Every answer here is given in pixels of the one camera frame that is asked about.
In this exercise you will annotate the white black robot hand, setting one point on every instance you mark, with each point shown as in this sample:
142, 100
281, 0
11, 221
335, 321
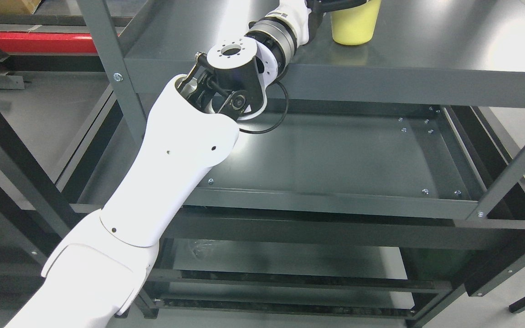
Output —
305, 16

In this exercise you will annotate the yellow plastic cup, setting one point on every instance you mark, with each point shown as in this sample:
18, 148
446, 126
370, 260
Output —
355, 26

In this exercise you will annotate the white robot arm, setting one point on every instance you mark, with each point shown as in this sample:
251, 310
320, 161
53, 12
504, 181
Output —
99, 268

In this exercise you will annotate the dark metal right shelf rack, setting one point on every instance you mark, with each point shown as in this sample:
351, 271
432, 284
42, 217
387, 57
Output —
370, 203

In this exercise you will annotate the dark metal shelf rack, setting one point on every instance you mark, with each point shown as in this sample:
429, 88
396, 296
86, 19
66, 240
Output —
58, 114
370, 203

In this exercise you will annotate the red metal beam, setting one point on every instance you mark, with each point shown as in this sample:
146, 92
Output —
47, 43

